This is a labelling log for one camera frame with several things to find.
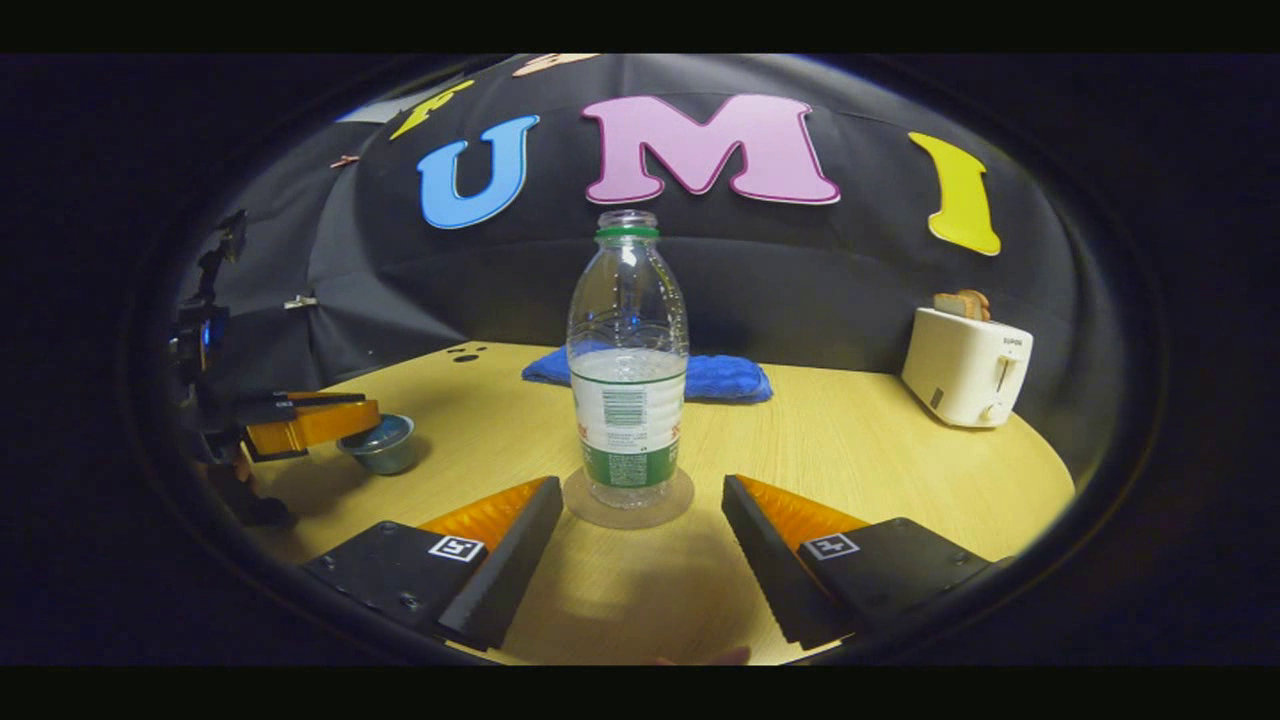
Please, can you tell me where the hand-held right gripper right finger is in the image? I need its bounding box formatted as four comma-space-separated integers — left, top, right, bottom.
720, 474, 1013, 651

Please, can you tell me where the blue towel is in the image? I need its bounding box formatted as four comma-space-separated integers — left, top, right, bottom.
521, 345, 774, 404

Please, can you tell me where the white toaster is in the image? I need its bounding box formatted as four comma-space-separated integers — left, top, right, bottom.
901, 307, 1035, 430

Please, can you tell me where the black backdrop cloth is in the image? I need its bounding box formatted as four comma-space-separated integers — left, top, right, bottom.
180, 55, 1121, 481

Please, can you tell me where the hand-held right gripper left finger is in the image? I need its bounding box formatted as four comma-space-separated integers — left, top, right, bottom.
300, 476, 566, 653

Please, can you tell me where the clear plastic water bottle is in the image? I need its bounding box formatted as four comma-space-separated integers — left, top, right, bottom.
566, 209, 691, 509

